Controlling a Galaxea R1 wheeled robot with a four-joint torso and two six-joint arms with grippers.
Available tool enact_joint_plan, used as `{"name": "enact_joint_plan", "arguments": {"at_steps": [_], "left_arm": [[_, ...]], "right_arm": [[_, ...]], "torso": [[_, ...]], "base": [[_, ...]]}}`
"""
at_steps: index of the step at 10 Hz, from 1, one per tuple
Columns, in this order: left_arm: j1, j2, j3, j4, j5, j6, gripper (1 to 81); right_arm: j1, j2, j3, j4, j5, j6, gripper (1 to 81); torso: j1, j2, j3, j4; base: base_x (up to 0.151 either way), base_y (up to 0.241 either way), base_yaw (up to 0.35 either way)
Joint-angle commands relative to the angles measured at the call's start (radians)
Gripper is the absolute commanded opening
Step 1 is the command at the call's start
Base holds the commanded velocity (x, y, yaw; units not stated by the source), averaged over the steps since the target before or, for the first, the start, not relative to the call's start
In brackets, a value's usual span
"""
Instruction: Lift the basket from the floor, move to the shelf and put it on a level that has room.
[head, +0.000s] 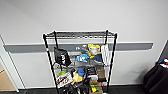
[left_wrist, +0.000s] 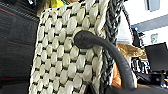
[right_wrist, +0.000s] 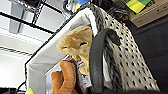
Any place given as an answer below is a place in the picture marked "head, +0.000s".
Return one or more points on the yellow white blue plush toy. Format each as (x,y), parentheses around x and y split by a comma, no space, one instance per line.
(94,50)

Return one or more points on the light blue plush toy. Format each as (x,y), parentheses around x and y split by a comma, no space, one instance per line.
(82,58)

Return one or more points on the flat white package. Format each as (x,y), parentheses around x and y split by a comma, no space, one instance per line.
(105,55)

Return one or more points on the blue cap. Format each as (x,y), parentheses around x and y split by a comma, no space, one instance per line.
(81,71)

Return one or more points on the black bag with white print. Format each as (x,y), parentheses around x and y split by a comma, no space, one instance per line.
(62,56)

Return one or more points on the stacked dark boxes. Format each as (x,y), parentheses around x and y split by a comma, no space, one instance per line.
(91,73)

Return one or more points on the small yellow plush toy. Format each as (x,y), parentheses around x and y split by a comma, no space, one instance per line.
(77,78)

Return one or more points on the stacked brown cardboard boxes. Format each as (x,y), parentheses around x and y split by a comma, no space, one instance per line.
(101,74)

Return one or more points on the white bag with green top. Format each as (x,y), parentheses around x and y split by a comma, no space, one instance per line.
(64,80)

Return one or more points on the open cardboard box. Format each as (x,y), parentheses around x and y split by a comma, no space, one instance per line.
(100,83)

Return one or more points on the black shoes and bags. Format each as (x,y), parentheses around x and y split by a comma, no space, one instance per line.
(75,89)

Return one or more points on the yellow green toy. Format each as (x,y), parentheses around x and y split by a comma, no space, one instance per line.
(95,89)

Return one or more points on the black chair with dark garment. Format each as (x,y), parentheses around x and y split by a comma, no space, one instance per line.
(156,80)

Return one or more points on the cluttered desk items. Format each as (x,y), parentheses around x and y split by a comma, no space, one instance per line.
(163,64)

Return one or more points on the long grey wall band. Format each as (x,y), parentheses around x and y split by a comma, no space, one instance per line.
(23,47)

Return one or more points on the white door frame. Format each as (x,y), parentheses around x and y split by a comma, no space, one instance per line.
(8,63)

